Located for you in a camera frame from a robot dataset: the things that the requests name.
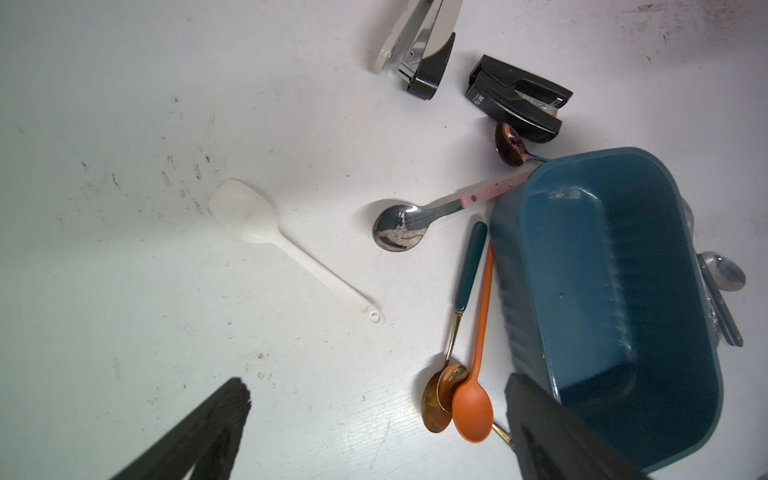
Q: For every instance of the dotted steel spoon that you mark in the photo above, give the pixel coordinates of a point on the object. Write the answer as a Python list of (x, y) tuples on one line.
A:
[(727, 275)]

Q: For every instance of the gold spoon green handle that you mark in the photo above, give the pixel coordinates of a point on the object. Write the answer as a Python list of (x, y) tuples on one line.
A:
[(451, 379), (434, 416)]

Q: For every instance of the teal plastic storage box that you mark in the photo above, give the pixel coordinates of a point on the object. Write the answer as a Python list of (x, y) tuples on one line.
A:
[(604, 305)]

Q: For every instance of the white plastic spoon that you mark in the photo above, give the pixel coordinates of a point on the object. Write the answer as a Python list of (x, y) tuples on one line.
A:
[(250, 217)]

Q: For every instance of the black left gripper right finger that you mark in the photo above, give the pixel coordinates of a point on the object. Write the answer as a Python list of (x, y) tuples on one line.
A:
[(550, 442)]

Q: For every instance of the steel spoon pink handle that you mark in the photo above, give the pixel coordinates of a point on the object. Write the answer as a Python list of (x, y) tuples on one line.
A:
[(401, 227)]

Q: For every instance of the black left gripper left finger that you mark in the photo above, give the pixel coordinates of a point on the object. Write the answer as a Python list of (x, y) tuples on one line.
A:
[(203, 445)]

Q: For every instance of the iridescent rainbow metal spoon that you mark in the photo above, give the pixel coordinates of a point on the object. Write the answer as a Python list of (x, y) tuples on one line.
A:
[(511, 148)]

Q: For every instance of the steel spoon green handle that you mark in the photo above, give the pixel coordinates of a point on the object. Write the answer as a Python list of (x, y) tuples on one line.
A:
[(722, 315)]

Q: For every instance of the orange plastic spoon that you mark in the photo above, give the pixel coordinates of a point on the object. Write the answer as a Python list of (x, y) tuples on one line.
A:
[(472, 397)]

